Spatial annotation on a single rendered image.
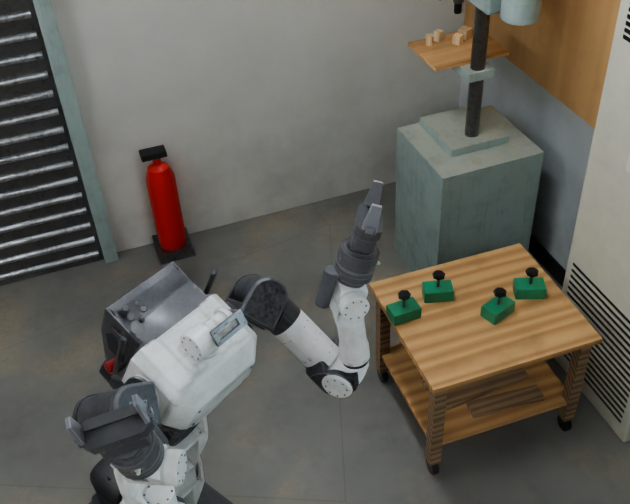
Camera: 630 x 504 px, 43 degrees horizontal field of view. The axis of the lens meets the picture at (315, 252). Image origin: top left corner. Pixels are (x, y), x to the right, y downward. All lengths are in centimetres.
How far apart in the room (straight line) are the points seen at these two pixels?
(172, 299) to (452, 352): 130
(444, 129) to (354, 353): 186
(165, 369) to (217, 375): 11
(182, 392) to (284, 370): 181
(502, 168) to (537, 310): 72
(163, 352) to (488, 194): 208
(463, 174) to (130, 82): 153
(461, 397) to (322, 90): 172
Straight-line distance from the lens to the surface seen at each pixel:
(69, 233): 413
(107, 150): 394
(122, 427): 139
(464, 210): 352
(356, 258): 172
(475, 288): 311
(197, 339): 167
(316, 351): 195
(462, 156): 350
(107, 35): 370
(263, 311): 187
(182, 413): 179
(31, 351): 388
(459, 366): 283
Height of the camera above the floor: 261
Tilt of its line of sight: 40 degrees down
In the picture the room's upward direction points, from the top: 3 degrees counter-clockwise
